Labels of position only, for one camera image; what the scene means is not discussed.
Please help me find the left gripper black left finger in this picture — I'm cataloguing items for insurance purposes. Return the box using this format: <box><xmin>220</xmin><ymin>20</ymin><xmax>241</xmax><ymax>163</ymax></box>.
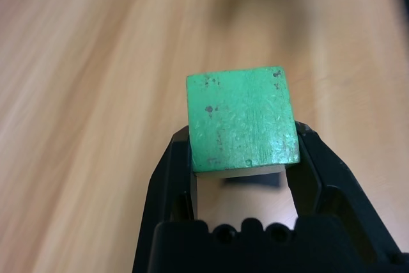
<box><xmin>132</xmin><ymin>126</ymin><xmax>199</xmax><ymax>273</ymax></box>

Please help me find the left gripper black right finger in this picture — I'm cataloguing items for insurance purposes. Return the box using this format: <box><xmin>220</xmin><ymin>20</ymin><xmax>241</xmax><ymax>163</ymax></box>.
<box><xmin>285</xmin><ymin>121</ymin><xmax>409</xmax><ymax>273</ymax></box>

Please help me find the green wooden block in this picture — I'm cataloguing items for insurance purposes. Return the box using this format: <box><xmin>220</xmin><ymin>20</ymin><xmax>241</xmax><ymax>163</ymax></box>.
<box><xmin>185</xmin><ymin>65</ymin><xmax>302</xmax><ymax>179</ymax></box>

